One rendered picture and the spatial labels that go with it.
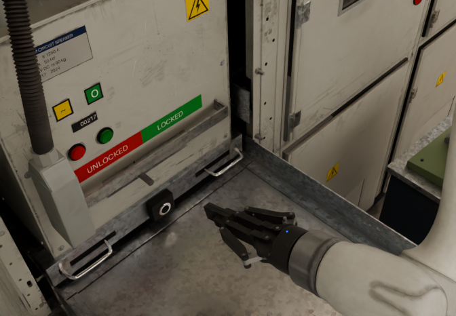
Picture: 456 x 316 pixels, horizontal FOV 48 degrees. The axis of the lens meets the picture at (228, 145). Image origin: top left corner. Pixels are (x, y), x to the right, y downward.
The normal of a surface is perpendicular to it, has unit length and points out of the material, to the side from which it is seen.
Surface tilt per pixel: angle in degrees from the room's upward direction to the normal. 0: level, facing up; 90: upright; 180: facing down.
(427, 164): 5
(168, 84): 90
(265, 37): 90
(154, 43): 90
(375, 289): 37
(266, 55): 90
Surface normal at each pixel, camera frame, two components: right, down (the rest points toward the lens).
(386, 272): -0.31, -0.70
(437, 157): -0.05, -0.78
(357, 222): -0.71, 0.50
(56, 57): 0.70, 0.47
